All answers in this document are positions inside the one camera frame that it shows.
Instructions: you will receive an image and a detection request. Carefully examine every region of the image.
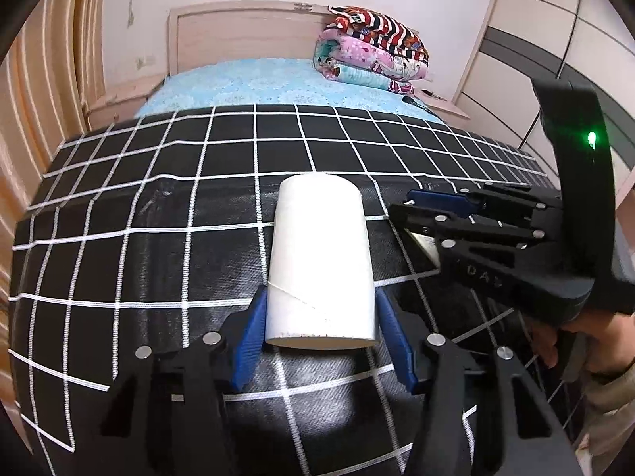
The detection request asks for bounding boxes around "white paper cup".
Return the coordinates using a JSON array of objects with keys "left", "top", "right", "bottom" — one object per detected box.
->
[{"left": 265, "top": 172, "right": 379, "bottom": 350}]

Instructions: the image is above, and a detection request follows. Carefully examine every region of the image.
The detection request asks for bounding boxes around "beige sleeve forearm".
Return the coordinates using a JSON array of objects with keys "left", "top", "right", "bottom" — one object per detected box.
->
[{"left": 568, "top": 335, "right": 634, "bottom": 475}]

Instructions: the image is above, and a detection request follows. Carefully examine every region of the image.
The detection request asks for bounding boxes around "person's right hand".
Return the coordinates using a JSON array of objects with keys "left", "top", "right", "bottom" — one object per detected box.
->
[{"left": 529, "top": 308, "right": 635, "bottom": 375}]

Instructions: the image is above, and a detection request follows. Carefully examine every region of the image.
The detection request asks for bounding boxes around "beige right nightstand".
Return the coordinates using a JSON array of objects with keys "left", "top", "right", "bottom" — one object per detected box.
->
[{"left": 414, "top": 88, "right": 470, "bottom": 121}]

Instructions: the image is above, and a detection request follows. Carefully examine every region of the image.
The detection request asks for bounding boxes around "beige nightstand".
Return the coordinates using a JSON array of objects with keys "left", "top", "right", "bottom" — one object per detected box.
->
[
  {"left": 414, "top": 88, "right": 470, "bottom": 121},
  {"left": 86, "top": 73, "right": 166, "bottom": 130}
]

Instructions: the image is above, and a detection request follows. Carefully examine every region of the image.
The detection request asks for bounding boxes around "black white grid bedspread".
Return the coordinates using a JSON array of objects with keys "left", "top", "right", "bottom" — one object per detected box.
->
[{"left": 9, "top": 104, "right": 585, "bottom": 475}]

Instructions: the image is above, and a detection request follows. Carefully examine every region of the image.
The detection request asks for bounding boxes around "pink folded quilt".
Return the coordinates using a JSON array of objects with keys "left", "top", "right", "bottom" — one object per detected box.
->
[{"left": 313, "top": 29, "right": 428, "bottom": 96}]

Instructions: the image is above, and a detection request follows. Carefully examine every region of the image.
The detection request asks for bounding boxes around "beige grey sliding wardrobe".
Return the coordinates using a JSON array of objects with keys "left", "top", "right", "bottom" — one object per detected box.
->
[{"left": 458, "top": 0, "right": 634, "bottom": 202}]

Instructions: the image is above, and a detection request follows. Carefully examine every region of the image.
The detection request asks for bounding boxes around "striped red folded blanket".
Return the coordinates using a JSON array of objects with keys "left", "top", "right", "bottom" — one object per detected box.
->
[{"left": 327, "top": 6, "right": 429, "bottom": 65}]

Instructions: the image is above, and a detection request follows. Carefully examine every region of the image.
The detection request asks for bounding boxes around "light blue bed sheet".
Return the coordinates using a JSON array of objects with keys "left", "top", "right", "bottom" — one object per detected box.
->
[{"left": 136, "top": 58, "right": 441, "bottom": 123}]

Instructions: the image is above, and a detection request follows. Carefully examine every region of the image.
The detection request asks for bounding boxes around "beige wooden headboard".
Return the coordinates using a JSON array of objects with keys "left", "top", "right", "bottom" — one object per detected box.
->
[{"left": 167, "top": 0, "right": 333, "bottom": 76}]

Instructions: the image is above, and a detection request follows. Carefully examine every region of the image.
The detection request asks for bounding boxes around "beige left nightstand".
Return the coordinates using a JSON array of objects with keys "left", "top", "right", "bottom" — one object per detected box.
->
[{"left": 86, "top": 73, "right": 166, "bottom": 130}]

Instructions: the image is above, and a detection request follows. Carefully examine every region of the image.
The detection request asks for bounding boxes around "striped beige curtain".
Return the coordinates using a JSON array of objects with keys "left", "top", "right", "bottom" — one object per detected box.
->
[{"left": 0, "top": 0, "right": 108, "bottom": 407}]

